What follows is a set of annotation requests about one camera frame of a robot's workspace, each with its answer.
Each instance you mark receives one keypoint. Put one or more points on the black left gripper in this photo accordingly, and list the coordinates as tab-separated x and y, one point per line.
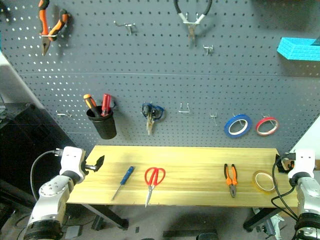
89	167

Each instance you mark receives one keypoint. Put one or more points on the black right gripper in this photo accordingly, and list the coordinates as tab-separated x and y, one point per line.
283	163

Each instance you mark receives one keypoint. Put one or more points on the black plastic tool cup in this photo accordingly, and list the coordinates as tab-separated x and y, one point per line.
103	126

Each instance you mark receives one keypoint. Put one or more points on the grey metal pegboard wall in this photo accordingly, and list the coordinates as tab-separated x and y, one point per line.
162	75

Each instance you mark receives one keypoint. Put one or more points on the clear yellow tape roll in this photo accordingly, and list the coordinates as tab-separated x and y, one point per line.
264	182

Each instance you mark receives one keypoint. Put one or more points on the red tape roll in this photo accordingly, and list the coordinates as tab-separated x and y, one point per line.
267	126

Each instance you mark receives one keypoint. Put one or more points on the black metal table leg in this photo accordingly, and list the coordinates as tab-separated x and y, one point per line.
261	217
107	215

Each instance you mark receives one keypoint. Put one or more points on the orange black combination pliers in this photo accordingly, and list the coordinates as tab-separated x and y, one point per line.
231	180

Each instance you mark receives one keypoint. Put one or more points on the blue tape roll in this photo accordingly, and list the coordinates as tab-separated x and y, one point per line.
237	126

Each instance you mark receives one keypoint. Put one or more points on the silver metal pegboard hook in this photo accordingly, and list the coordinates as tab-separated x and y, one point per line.
213	117
64	114
208	48
127	26
184	110

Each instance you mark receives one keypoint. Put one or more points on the black metal table crossbar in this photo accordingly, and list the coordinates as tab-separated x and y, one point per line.
181	233

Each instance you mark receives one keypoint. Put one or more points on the cyan foam block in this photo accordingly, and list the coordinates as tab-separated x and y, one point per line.
297	50

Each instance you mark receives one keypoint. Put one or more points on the orange black long-nose pliers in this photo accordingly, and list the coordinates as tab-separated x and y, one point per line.
46	27

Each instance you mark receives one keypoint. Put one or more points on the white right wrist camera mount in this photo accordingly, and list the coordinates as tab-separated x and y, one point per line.
303	162

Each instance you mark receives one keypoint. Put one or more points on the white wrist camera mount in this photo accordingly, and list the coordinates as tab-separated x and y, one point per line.
71	160
303	162

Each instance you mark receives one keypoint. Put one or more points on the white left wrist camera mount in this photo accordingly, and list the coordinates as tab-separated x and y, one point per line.
71	160

